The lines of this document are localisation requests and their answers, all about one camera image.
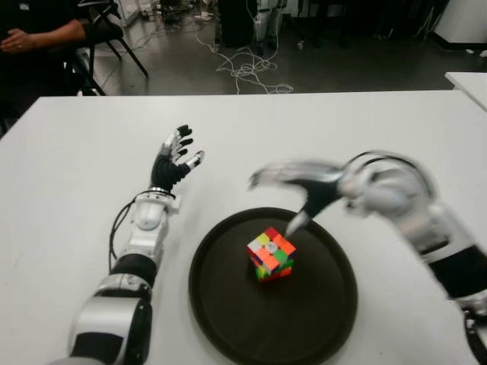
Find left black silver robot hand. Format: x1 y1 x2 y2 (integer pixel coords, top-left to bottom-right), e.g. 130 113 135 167
150 124 205 197

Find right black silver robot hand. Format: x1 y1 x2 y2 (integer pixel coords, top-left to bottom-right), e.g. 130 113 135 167
247 157 349 235

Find multicoloured Rubik's cube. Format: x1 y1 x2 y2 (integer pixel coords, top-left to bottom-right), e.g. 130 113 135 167
246 227 298 283

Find dark brown round plate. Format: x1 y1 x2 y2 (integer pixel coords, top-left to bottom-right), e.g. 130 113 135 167
188 207 358 365

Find black folding chair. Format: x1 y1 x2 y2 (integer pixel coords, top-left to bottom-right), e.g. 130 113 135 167
72 0 149 97

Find white glass display case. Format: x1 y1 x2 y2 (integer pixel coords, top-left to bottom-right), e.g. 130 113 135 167
113 0 140 27

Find silver humanoid robot legs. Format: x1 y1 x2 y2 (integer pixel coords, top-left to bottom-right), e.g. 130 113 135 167
253 0 285 54

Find white side table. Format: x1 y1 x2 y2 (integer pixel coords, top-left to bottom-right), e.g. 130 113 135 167
444 71 487 113

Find seated person in black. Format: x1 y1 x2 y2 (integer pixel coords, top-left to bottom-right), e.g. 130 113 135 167
0 0 92 115

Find white cabinet with black base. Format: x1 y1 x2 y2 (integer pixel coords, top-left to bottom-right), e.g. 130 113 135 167
433 0 487 45

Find left arm black cable bundle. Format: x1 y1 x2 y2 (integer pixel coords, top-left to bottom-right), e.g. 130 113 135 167
107 193 148 265

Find arm black cable bundle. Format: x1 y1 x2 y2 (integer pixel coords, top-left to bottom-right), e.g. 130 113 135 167
107 193 148 265
357 150 438 198

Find right arm black cable bundle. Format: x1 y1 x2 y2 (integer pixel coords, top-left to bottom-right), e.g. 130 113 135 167
357 150 438 198

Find tangled white floor cable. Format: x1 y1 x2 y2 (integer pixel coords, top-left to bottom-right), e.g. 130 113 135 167
194 32 294 95

